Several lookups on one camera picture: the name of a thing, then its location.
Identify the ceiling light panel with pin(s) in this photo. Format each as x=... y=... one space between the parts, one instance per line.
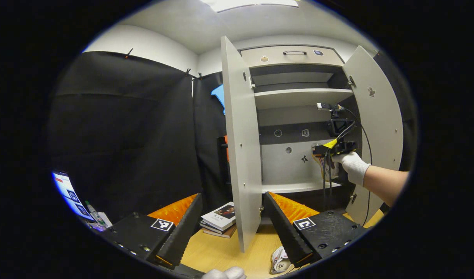
x=248 y=4

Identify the clear plastic bottle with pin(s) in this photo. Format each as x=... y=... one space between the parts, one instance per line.
x=93 y=213

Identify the lit computer screen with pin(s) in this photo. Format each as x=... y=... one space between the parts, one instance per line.
x=68 y=192

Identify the grey cabinet drawer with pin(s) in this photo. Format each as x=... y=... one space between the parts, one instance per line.
x=275 y=58

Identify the brown cover book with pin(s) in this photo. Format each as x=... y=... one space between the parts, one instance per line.
x=221 y=234

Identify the dark thin book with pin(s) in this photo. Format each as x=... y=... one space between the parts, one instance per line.
x=205 y=225

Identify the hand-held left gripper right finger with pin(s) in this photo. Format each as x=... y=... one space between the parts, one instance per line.
x=285 y=232

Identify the grey shoe cabinet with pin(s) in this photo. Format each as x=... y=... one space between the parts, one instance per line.
x=291 y=166

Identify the white photo cover book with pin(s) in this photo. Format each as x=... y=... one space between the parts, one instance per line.
x=221 y=217

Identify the white paper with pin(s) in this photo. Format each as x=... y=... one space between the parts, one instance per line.
x=105 y=220

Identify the grey shoe cabinet door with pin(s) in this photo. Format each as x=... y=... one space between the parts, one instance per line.
x=242 y=155
x=384 y=124

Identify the white yellow-soled shoe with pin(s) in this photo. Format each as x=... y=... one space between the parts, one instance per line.
x=321 y=167
x=279 y=261

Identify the black backdrop cloth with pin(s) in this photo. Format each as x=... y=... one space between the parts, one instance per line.
x=124 y=135

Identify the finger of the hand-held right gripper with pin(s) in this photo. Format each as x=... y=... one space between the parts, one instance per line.
x=319 y=151

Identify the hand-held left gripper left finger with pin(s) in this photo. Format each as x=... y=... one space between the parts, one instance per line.
x=184 y=232

